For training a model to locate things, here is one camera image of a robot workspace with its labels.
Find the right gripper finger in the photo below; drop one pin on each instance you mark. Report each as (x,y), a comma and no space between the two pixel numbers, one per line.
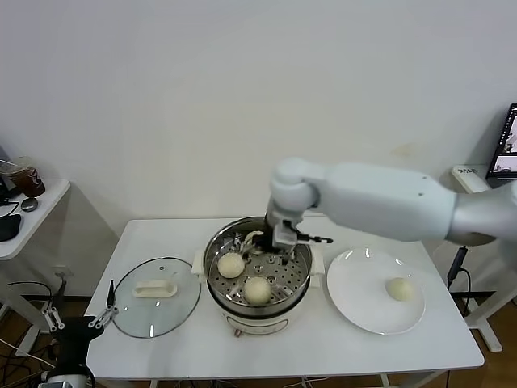
(287,256)
(246,246)

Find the stainless steel steamer basket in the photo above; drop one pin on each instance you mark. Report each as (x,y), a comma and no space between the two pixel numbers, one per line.
(299,262)

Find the small round grey disc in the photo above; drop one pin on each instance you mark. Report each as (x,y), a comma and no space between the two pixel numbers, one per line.
(29,205)

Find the white side table with label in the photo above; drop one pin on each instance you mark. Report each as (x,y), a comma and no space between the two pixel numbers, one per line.
(472,184)

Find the white steamed baozi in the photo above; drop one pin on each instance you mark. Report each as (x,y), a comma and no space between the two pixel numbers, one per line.
(400,289)
(257,235)
(231,265)
(257,289)

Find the white round plate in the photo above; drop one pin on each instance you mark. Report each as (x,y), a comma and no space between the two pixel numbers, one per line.
(355,291)

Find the white electric cooker base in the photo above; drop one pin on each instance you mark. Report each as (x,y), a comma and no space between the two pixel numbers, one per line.
(258,323)

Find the white wall socket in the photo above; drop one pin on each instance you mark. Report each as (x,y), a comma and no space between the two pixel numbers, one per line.
(60,271)

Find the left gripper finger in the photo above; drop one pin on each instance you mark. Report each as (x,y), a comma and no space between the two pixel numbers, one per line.
(52,319)
(110,299)

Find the iced coffee plastic cup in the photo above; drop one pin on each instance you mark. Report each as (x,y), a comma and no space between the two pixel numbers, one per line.
(30,184)

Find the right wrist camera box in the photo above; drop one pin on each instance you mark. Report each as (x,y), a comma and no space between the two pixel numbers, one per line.
(284,236)

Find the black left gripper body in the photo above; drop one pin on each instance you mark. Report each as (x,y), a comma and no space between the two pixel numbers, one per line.
(74,331)

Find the white side table with cup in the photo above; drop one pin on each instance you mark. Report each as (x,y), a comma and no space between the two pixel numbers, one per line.
(48,202)

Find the small printed label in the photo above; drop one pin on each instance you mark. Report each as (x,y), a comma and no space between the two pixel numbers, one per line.
(468,170)

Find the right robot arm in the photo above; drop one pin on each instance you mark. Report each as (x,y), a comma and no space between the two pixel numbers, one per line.
(375,198)

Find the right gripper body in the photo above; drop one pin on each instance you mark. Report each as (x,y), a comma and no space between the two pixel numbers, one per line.
(264,242)

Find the open grey laptop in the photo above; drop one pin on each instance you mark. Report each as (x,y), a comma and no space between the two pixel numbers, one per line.
(505,149)

